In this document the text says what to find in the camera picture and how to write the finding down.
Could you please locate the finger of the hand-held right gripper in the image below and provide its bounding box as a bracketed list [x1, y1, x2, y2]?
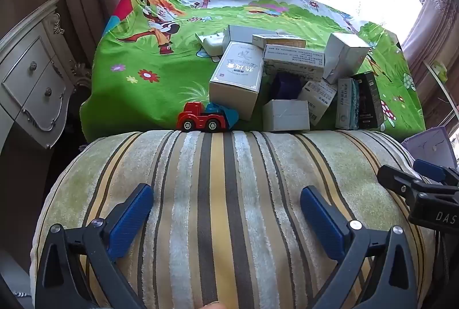
[376, 165, 431, 202]
[413, 159, 459, 188]

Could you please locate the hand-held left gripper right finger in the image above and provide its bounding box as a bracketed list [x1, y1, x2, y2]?
[300, 186, 418, 309]

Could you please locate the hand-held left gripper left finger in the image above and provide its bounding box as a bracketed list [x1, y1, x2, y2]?
[35, 183, 155, 309]

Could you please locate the purple storage box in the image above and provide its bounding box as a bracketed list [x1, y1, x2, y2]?
[401, 126, 459, 169]

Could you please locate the pile of small cartons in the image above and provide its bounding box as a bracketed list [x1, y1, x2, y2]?
[209, 25, 386, 133]

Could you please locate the striped plush cushion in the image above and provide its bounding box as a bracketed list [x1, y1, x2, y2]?
[30, 130, 442, 309]

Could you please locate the green packet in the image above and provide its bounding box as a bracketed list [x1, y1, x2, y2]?
[432, 61, 449, 82]

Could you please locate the red toy truck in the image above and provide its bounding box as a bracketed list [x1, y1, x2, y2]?
[177, 101, 240, 133]

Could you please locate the mauve patterned curtain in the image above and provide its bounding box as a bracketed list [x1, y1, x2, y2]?
[402, 0, 459, 80]

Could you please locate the white ornate nightstand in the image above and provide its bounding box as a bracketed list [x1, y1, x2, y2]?
[0, 0, 92, 150]

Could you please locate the green cartoon printed blanket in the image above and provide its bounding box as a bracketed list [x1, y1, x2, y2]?
[79, 0, 427, 141]

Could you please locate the white plastic holder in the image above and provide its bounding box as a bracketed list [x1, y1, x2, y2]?
[195, 32, 230, 62]

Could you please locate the white wall shelf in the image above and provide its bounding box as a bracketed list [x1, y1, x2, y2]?
[425, 59, 459, 105]

